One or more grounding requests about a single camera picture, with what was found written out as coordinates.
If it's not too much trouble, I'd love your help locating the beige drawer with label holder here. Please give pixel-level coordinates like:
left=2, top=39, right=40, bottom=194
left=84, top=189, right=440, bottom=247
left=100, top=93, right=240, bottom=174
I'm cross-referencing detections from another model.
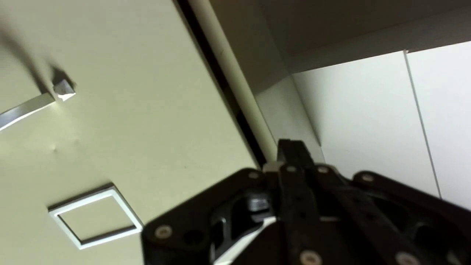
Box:
left=0, top=0, right=262, bottom=265

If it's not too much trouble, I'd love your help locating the white tall cabinet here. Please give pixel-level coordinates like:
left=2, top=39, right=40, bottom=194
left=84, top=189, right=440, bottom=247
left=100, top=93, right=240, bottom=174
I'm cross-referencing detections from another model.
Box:
left=405, top=40, right=471, bottom=213
left=292, top=51, right=442, bottom=199

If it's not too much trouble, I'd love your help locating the beige metal filing cabinet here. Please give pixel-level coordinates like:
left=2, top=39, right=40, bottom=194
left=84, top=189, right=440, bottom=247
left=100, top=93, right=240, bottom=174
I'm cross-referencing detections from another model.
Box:
left=172, top=0, right=327, bottom=169

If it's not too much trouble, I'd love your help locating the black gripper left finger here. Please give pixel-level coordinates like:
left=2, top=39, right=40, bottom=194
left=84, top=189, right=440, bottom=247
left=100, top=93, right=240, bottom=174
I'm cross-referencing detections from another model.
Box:
left=140, top=139, right=315, bottom=265

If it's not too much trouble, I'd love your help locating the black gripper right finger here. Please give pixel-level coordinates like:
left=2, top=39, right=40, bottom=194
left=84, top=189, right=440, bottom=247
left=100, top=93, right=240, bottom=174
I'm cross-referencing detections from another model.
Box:
left=293, top=139, right=471, bottom=265

